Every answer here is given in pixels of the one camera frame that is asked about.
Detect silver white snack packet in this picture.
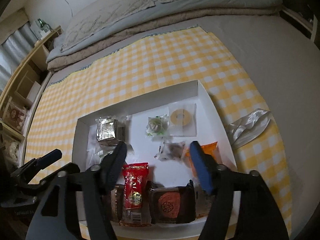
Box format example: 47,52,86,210
87,142,136,158

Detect wooden side shelf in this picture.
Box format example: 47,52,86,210
0,24,63,143

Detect white cardboard box tray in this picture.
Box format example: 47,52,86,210
71,79,242,239

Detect dark mooncake tray pack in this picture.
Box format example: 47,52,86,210
146,180,196,224

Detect silver foil snack block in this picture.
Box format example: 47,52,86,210
95,116,125,146

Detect green white pastry packet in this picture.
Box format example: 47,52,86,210
145,114,169,137

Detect grey curtain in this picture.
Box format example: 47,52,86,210
0,22,38,92

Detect white storage box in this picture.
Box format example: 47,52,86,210
14,72,41,108

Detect brown snack bar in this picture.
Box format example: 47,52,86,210
110,184,124,222

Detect left beige pillow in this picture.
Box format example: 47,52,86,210
60,0,155,52

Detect orange snack packet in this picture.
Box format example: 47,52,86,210
184,142,222,177

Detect green glass bottle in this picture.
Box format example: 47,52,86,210
37,18,52,33

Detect folded grey beige blankets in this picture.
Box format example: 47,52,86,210
47,0,283,72

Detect clear dark candy packet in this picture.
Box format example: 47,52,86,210
154,141,186,161

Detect framed red doll box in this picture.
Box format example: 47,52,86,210
3,97,27,132

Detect framed white doll box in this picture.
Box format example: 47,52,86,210
2,134,21,166

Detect red snack packet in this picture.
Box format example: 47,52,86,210
121,163,149,226

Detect beige ring cookie packet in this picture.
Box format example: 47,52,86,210
168,102,197,137

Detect crumpled white plastic wrapper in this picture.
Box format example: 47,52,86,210
225,108,271,149

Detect yellow checkered mat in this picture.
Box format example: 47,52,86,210
23,26,293,240

